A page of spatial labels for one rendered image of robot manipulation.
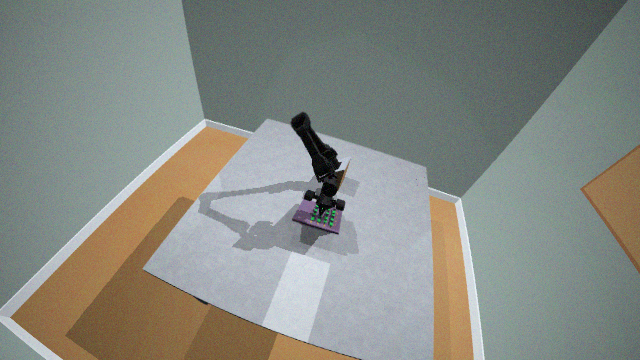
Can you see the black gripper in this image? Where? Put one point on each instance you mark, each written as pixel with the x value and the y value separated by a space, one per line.
pixel 309 195

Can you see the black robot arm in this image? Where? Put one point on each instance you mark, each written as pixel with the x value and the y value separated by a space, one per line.
pixel 323 159

